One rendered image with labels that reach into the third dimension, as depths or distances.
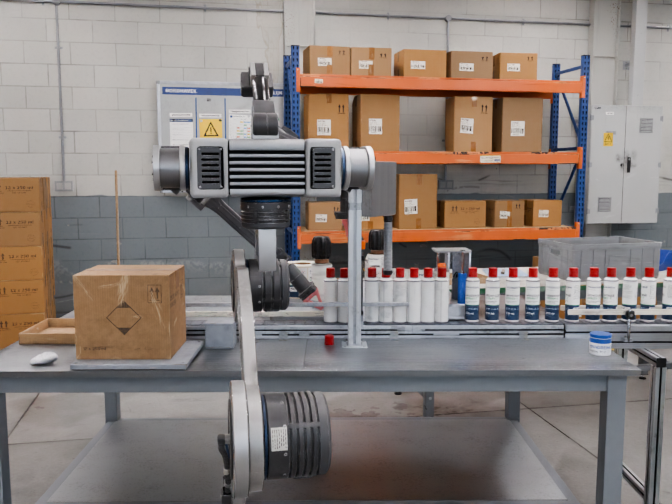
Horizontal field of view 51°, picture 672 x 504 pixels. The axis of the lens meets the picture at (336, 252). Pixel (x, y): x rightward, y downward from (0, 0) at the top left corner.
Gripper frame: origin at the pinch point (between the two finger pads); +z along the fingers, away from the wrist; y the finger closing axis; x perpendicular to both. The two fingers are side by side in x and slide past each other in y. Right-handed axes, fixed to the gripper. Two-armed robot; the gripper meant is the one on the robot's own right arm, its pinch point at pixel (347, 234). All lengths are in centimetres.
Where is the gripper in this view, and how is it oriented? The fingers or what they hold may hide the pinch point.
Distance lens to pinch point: 277.9
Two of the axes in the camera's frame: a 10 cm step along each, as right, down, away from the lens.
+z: 0.0, 9.9, 1.3
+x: 0.5, 1.3, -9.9
